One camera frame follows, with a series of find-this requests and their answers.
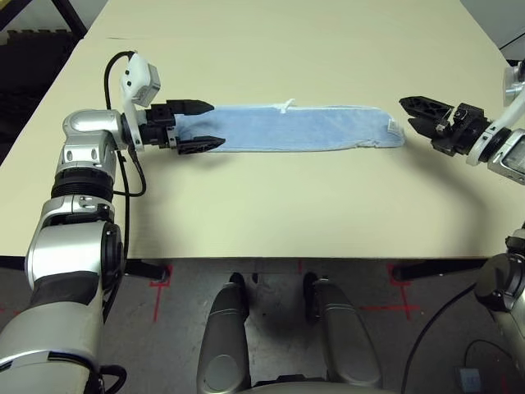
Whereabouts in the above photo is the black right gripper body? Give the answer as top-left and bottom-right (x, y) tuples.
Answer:
(430, 102), (494, 159)

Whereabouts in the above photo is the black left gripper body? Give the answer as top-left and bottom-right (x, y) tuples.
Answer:
(137, 102), (180, 152)

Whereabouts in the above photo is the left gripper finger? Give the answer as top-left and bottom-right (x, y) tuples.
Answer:
(165, 98), (216, 117)
(165, 135), (227, 157)

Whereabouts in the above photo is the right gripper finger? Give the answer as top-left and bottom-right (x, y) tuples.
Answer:
(406, 116), (447, 140)
(398, 94), (456, 122)

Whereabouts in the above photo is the light blue terry towel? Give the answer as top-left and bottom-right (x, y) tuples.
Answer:
(174, 98), (407, 153)

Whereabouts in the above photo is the black table foot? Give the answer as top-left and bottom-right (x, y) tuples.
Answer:
(122, 260), (173, 285)
(391, 262), (489, 282)

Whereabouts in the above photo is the black foam puzzle mat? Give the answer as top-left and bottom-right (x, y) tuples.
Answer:
(0, 28), (83, 165)

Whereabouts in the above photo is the grey robot right leg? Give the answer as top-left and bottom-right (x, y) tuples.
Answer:
(303, 273), (382, 389)

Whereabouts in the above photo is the grey floor box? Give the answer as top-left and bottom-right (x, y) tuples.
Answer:
(453, 366), (483, 392)

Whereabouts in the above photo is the black metal frame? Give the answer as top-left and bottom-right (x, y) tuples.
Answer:
(0, 0), (89, 40)

